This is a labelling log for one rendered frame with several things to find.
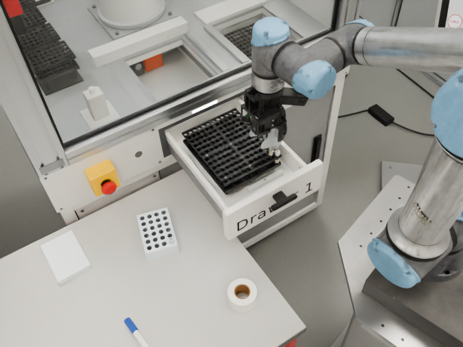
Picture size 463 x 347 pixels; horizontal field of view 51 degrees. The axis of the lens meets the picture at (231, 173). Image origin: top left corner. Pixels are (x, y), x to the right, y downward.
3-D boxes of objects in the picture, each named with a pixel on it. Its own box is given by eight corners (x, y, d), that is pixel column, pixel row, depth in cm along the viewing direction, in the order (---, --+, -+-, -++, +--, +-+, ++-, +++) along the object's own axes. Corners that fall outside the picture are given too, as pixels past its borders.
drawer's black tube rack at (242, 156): (280, 171, 132) (281, 155, 127) (225, 200, 127) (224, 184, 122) (235, 123, 145) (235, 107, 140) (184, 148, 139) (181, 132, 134)
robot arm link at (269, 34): (271, 43, 93) (242, 23, 97) (269, 87, 102) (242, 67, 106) (301, 27, 96) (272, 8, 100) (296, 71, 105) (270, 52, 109)
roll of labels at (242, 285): (260, 289, 118) (260, 281, 115) (253, 316, 114) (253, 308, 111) (232, 282, 120) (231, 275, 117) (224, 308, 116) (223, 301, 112)
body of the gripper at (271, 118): (240, 122, 119) (239, 83, 109) (269, 108, 121) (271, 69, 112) (258, 140, 114) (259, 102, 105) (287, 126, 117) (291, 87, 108)
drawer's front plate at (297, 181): (319, 189, 130) (324, 162, 122) (227, 241, 121) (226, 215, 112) (315, 185, 131) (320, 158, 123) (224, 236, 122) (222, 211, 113)
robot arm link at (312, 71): (353, 52, 93) (312, 27, 99) (311, 78, 89) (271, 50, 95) (347, 84, 99) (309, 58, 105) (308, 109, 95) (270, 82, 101)
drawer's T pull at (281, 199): (297, 198, 119) (297, 195, 117) (273, 212, 116) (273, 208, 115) (289, 188, 121) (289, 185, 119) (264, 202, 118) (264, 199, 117)
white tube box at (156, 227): (179, 252, 126) (178, 244, 123) (147, 261, 124) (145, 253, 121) (169, 215, 134) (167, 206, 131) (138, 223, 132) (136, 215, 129)
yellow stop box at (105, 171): (122, 187, 130) (116, 169, 125) (97, 199, 128) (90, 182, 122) (114, 175, 133) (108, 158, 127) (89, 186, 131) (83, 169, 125)
